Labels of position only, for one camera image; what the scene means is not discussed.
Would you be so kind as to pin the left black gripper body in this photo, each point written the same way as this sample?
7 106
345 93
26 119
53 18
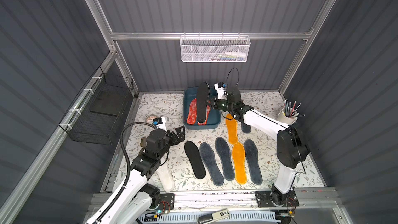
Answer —
173 136

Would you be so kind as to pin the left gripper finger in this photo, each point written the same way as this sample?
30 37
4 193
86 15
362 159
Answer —
175 139
179 131

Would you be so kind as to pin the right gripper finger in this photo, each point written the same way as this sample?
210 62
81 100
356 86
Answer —
213 106
212 100

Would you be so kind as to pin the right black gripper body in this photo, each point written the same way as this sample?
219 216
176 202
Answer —
218 103

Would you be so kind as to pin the black insole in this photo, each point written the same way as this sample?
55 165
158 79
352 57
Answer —
202 96
193 154

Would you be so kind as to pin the red patterned insole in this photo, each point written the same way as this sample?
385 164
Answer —
207 114
192 113

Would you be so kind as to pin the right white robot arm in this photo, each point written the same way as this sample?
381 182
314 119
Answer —
291 148

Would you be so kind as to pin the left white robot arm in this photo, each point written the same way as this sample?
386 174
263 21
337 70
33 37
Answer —
135 195

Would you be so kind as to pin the teal plastic storage box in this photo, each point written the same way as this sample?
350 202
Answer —
214 117

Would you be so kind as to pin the small olive eraser block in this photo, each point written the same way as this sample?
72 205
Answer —
143 142

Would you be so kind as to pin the yellow fleece insole upper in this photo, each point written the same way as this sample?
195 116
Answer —
231 124

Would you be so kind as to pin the yellow fleece insole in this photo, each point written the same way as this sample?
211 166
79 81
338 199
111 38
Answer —
231 124
238 156

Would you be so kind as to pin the patterned tape roll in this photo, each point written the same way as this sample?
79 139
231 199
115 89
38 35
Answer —
151 118

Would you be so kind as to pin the dark grey fleece insole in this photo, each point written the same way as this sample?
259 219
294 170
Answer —
245 128
208 158
224 153
251 152

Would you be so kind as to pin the white insole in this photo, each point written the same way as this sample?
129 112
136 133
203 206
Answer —
165 177

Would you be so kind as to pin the yellow fleece insole lower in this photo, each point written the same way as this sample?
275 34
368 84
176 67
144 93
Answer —
238 156

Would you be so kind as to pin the white tube in basket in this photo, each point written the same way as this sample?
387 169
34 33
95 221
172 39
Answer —
237 55

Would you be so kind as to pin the white pen cup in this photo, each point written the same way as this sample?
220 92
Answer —
289 114

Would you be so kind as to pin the grey handheld device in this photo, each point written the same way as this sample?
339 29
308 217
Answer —
213 217

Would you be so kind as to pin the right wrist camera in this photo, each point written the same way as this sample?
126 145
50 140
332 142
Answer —
221 90

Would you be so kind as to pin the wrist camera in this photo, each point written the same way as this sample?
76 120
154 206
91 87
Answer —
221 90
160 123

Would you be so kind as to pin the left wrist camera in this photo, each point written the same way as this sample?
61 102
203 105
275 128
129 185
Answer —
160 123

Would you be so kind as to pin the white wire mesh basket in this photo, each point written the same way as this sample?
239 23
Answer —
211 48

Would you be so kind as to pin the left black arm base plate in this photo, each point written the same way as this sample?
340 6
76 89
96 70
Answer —
146 202

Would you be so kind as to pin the black wire mesh basket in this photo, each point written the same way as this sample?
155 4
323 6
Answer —
100 117

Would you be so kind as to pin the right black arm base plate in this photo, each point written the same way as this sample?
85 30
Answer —
276 199

